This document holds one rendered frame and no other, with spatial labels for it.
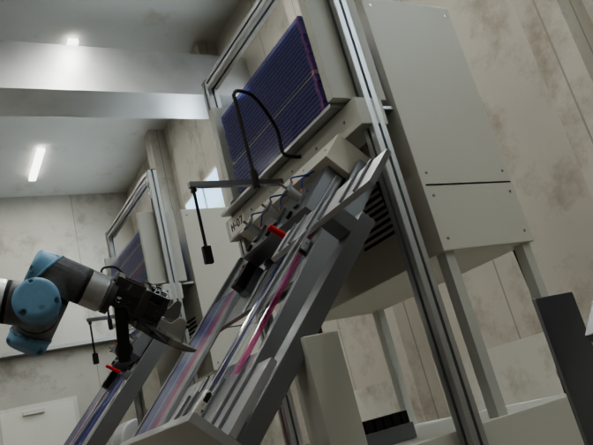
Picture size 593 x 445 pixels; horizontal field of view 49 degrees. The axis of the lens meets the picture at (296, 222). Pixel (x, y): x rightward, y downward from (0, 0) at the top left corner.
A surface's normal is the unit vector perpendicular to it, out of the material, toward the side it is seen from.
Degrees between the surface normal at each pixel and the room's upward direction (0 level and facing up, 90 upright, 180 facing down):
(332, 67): 90
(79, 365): 90
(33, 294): 90
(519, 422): 90
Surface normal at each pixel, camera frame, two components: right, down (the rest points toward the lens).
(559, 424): 0.47, -0.37
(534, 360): -0.86, 0.07
